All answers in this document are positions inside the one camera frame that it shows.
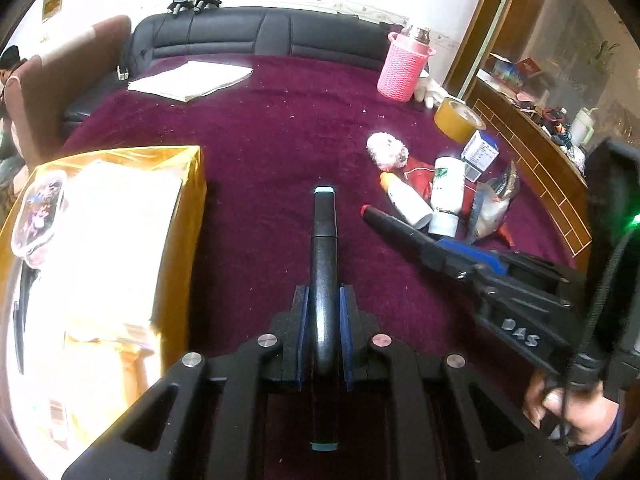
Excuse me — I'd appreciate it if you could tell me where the pink woven sleeve bottle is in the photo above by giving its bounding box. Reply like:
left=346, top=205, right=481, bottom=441
left=376, top=24, right=437, bottom=103

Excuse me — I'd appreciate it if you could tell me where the yellow tape roll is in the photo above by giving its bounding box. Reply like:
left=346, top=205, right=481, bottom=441
left=433, top=96, right=488, bottom=145

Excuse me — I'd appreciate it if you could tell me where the blue white small box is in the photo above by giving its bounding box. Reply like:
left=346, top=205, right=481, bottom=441
left=461, top=130, right=501, bottom=168

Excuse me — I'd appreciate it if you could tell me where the black marker with teal caps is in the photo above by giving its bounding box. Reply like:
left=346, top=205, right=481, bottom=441
left=307, top=186, right=346, bottom=453

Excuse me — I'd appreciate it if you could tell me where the person's right forearm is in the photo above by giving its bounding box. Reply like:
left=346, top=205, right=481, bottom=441
left=567, top=405, right=631, bottom=468

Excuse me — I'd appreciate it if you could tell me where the white paper stack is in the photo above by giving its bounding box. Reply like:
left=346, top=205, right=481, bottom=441
left=127, top=60, right=254, bottom=103

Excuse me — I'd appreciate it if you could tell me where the pale carton box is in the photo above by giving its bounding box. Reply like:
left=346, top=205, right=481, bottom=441
left=65, top=160, right=183, bottom=331

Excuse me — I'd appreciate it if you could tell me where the maroon velvet cover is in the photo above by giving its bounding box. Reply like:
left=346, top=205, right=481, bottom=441
left=60, top=55, right=591, bottom=480

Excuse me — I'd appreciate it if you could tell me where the gold storage box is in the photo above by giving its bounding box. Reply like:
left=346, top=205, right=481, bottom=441
left=0, top=145, right=208, bottom=480

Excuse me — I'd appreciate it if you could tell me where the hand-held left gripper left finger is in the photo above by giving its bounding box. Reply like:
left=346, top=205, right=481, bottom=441
left=60, top=285, right=313, bottom=480

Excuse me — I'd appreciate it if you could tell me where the wooden cabinet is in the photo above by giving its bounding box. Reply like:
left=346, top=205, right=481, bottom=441
left=445, top=0, right=640, bottom=261

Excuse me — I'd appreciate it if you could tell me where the brown armchair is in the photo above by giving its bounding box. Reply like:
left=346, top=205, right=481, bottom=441
left=10, top=15, right=132, bottom=171

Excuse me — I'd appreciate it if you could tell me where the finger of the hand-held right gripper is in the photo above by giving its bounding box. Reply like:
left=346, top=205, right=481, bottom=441
left=425, top=245, right=488, bottom=292
left=437, top=237, right=581, bottom=286

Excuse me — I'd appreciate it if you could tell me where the black marker red cap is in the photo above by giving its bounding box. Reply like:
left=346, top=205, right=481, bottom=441
left=361, top=204, right=468, bottom=273

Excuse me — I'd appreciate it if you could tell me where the red snack bag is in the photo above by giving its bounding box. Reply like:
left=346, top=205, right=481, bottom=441
left=407, top=157, right=516, bottom=248

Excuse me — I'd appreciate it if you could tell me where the clear cartoon print case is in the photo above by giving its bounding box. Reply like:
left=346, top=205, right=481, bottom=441
left=10, top=170, right=68, bottom=268

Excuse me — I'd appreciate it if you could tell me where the white plush toy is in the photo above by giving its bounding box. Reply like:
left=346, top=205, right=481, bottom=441
left=414, top=72, right=446, bottom=108

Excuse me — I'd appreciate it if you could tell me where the dark toy figurine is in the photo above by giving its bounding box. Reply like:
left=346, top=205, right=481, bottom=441
left=540, top=107, right=571, bottom=143

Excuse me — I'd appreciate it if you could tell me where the black leather sofa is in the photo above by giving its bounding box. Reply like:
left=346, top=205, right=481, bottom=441
left=62, top=6, right=406, bottom=123

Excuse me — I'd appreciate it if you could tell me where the white bottle orange cap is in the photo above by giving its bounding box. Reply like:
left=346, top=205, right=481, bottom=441
left=379, top=171, right=434, bottom=228

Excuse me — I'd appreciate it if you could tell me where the white tube green print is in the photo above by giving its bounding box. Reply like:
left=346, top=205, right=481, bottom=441
left=428, top=156, right=467, bottom=238

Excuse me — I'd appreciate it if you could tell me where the red box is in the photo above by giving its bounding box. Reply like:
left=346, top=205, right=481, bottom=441
left=515, top=57, right=542, bottom=80

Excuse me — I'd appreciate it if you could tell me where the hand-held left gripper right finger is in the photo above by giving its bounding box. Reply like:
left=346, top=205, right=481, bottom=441
left=339, top=284, right=583, bottom=480

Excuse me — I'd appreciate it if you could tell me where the person's right hand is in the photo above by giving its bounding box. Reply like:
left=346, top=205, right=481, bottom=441
left=522, top=370, right=623, bottom=456

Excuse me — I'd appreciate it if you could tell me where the black braided cable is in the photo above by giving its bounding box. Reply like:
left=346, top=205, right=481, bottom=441
left=555, top=227, right=638, bottom=456

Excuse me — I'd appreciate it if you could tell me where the black snack packet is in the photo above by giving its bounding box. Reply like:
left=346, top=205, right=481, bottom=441
left=467, top=160, right=522, bottom=241

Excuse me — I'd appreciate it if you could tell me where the white crumpled ball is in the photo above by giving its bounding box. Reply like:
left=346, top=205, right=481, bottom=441
left=366, top=131, right=410, bottom=171

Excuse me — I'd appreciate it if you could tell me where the white pitcher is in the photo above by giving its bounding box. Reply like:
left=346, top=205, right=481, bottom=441
left=570, top=107, right=600, bottom=147

